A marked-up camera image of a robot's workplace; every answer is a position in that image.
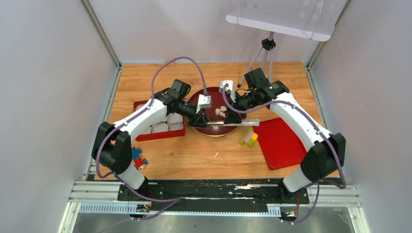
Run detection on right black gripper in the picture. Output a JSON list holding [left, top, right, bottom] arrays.
[[223, 90, 260, 124]]

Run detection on metal tongs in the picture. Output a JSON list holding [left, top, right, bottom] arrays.
[[208, 119, 260, 127]]

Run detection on white chocolate piece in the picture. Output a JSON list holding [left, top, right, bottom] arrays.
[[215, 108, 221, 116]]

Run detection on red chocolate box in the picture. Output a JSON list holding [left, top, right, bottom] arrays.
[[136, 114, 186, 142]]

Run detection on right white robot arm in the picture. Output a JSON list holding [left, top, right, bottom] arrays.
[[219, 68, 346, 203]]

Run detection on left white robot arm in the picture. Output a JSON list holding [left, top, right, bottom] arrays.
[[91, 80, 212, 200]]

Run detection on dark red round tray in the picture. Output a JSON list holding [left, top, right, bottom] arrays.
[[189, 87, 238, 136]]

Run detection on white paper cup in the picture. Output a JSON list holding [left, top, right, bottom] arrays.
[[167, 113, 183, 124], [168, 122, 184, 131], [151, 122, 169, 133]]

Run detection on green pink toy blocks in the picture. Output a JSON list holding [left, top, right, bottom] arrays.
[[239, 128, 258, 148]]

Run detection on red box lid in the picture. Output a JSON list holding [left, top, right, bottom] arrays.
[[253, 118, 307, 170]]

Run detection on blue red toy car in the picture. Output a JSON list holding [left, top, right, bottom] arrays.
[[131, 147, 148, 169]]

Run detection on grey tripod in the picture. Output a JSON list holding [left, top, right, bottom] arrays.
[[237, 31, 277, 88]]

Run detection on white board on tripod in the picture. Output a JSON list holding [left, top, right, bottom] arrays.
[[226, 0, 347, 42]]

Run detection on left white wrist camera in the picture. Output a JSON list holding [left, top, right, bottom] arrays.
[[197, 94, 212, 109]]

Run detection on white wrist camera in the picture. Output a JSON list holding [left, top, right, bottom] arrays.
[[219, 80, 236, 102], [197, 94, 212, 109]]

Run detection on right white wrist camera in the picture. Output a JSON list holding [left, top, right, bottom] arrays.
[[219, 80, 236, 102]]

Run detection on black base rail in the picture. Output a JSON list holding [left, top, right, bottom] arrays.
[[86, 173, 342, 215]]

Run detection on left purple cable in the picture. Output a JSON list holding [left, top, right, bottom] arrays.
[[95, 56, 209, 222]]

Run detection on purple cable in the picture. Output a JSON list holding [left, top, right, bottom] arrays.
[[221, 83, 347, 225], [95, 56, 209, 222]]

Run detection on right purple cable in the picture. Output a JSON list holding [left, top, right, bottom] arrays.
[[221, 83, 347, 225]]

